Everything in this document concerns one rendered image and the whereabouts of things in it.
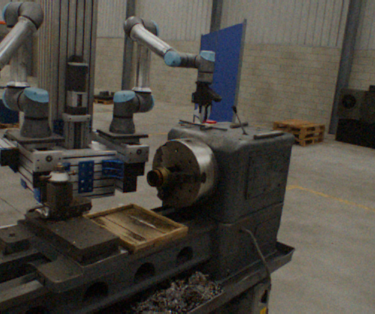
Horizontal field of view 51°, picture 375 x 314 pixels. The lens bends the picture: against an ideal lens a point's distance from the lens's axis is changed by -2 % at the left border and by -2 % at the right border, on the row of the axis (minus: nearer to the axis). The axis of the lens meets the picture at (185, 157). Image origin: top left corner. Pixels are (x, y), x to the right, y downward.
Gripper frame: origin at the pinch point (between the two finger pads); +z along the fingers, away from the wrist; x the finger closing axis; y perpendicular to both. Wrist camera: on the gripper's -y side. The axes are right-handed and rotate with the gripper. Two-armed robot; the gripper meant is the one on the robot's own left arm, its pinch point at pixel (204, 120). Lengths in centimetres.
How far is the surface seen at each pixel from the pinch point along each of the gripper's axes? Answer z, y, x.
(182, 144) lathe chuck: 7.0, -15.0, 32.0
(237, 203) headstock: 33.4, -33.8, 11.1
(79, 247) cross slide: 33, -30, 94
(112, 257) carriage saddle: 37, -35, 84
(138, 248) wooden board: 41, -30, 68
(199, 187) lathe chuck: 23.5, -27.2, 31.9
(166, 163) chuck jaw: 16.2, -10.3, 36.6
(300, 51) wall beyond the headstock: -94, 448, -976
